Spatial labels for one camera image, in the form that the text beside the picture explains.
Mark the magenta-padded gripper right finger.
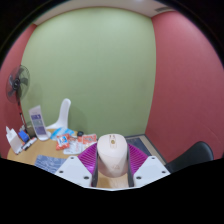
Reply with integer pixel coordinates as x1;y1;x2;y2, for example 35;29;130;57
124;143;172;188

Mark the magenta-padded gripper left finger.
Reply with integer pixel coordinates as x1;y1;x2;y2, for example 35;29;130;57
54;143;100;188

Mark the pale pink computer mouse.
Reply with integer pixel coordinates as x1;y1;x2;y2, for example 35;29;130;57
96;133;129;179

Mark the blue patterned mouse pad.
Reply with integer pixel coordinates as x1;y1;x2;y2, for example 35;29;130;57
33;154;68;175

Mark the dark grey floor mat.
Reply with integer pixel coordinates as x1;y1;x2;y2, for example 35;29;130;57
124;134;166;164

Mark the red orange snack packet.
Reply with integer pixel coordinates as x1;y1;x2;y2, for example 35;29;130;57
55;133;71;151

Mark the light blue snack packet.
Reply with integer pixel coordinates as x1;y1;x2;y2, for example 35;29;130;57
50;127;76;140

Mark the black office chair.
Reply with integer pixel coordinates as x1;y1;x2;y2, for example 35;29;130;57
164;141;214;174

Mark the black and white marker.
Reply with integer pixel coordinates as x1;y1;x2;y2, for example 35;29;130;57
23;137;38;150
15;145;27;155

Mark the dark mesh pen cup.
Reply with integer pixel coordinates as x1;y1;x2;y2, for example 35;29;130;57
25;120;36;138

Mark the blue small box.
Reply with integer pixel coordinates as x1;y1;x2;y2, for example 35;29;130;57
18;130;30;144

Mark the white tissue box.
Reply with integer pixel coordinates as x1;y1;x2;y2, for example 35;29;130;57
5;125;24;155

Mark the black standing fan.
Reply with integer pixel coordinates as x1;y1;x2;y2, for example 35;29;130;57
5;64;31;131

